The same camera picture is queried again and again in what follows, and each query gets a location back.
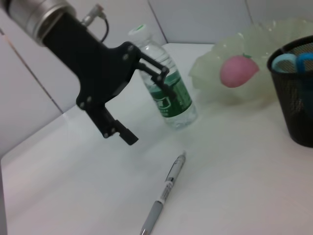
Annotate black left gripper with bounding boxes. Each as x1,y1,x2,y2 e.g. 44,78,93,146
41,12,177,146

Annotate clear green-label water bottle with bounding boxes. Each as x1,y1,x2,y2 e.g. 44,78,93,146
128,23,198,130

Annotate silver white pen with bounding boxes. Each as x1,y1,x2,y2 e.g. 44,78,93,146
139,151,187,235

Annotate pink toy peach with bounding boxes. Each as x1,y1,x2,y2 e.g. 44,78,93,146
220,54,260,88

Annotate blue scissors with sheath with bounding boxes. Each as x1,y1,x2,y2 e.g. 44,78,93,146
271,51,313,74

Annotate translucent green fruit plate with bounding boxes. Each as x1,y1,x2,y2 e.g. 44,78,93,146
188,18,313,108

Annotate black mesh pen holder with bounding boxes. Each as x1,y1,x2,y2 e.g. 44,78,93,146
267,35,313,148

